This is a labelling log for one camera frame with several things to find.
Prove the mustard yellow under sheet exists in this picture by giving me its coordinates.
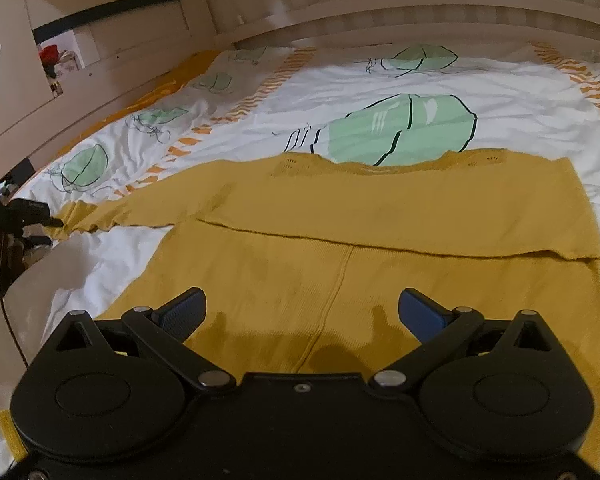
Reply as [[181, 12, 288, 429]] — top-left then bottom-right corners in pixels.
[[55, 50, 221, 161]]

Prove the mustard yellow knit sweater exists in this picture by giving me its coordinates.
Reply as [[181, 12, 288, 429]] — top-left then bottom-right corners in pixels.
[[0, 150, 600, 466]]

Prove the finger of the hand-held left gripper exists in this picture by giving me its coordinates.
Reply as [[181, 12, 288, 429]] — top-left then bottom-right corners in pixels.
[[2, 199, 65, 229]]

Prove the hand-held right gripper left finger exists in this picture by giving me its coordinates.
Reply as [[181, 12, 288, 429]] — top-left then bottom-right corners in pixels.
[[55, 287, 236, 391]]

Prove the white printed bed sheet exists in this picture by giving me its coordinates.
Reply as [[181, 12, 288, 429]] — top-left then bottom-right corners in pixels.
[[0, 42, 600, 476]]

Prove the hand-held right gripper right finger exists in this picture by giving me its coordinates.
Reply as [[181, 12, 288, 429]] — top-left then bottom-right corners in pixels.
[[369, 287, 563, 391]]

